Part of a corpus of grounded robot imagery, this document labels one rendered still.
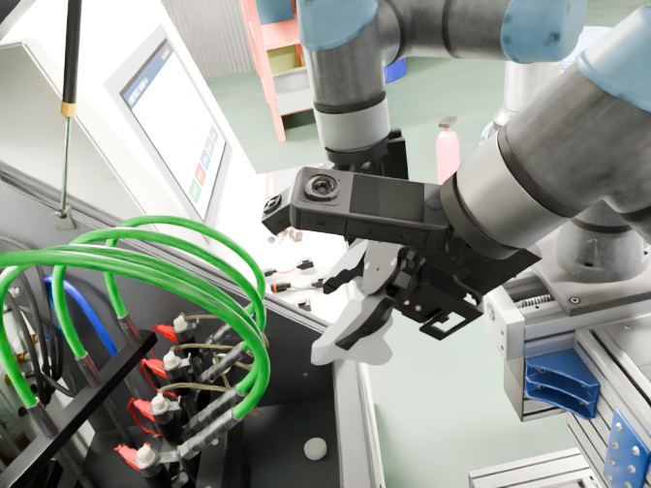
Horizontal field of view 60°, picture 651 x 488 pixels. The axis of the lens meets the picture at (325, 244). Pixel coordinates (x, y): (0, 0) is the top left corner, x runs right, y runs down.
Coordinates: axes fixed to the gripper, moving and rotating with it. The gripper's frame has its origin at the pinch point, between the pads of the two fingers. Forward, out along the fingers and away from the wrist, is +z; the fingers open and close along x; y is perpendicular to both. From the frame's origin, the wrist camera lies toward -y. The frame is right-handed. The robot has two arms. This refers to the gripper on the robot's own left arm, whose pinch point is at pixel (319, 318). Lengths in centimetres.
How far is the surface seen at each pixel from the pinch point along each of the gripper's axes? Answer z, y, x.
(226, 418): 20.3, 0.5, -3.2
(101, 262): 7.5, -19.3, 0.8
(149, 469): 31.5, -3.6, -7.4
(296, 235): 48, 15, 54
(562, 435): 78, 135, 58
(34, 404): 41.0, -18.6, -1.1
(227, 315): 7.1, -6.5, 0.9
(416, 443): 110, 99, 52
